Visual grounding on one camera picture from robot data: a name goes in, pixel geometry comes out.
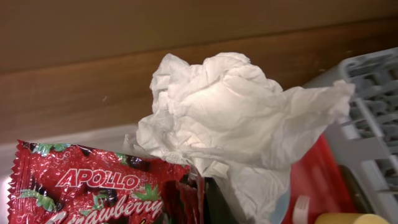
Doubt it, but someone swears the white tissue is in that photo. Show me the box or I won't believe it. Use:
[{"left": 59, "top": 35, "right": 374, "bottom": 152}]
[{"left": 124, "top": 52, "right": 354, "bottom": 223}]

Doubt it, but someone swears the cream plastic fork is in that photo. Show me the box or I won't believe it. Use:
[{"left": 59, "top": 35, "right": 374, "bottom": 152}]
[{"left": 292, "top": 195, "right": 310, "bottom": 224}]

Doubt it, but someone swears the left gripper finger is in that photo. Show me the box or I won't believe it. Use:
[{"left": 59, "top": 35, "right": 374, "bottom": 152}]
[{"left": 203, "top": 177, "right": 238, "bottom": 224}]

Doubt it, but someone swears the red serving tray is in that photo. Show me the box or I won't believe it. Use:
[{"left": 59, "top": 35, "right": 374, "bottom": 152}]
[{"left": 282, "top": 135, "right": 357, "bottom": 224}]

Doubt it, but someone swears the light blue plate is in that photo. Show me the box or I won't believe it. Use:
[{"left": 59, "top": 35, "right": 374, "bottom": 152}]
[{"left": 269, "top": 187, "right": 290, "bottom": 224}]

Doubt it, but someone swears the grey dishwasher rack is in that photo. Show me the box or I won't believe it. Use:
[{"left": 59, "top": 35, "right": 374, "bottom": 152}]
[{"left": 305, "top": 48, "right": 397, "bottom": 223}]

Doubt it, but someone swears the yellow plastic cup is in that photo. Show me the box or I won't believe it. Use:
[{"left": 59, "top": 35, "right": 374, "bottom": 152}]
[{"left": 315, "top": 213, "right": 389, "bottom": 224}]

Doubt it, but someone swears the red snack wrapper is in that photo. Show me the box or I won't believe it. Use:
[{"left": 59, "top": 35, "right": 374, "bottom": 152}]
[{"left": 8, "top": 141, "right": 205, "bottom": 224}]

